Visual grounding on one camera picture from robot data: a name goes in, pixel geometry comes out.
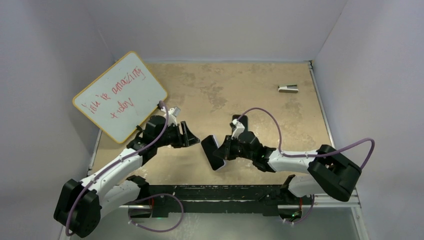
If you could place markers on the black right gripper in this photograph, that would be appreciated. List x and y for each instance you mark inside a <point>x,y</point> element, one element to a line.
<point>225,151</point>

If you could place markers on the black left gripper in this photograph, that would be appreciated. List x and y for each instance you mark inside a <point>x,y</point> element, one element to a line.
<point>185,139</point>

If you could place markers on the black smartphone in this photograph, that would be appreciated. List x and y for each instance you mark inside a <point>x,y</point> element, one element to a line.
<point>210,145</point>

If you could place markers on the black phone case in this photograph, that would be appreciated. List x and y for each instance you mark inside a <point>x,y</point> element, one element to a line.
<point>243,120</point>

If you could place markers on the lavender phone case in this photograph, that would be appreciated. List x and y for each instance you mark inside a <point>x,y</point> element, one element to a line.
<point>216,162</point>

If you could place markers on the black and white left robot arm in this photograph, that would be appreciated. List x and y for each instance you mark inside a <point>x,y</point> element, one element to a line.
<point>82,204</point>

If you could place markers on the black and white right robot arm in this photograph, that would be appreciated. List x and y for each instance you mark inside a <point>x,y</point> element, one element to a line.
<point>323,171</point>

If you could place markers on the whiteboard with red writing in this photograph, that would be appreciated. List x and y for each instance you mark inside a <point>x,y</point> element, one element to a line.
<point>121,98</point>

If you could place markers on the small white and black stapler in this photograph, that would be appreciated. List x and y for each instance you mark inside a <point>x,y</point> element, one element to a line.
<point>293,88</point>

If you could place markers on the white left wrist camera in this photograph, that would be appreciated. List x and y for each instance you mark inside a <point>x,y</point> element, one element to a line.
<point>173,113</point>

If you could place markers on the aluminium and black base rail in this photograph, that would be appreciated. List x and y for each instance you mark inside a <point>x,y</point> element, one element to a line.
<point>267,200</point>

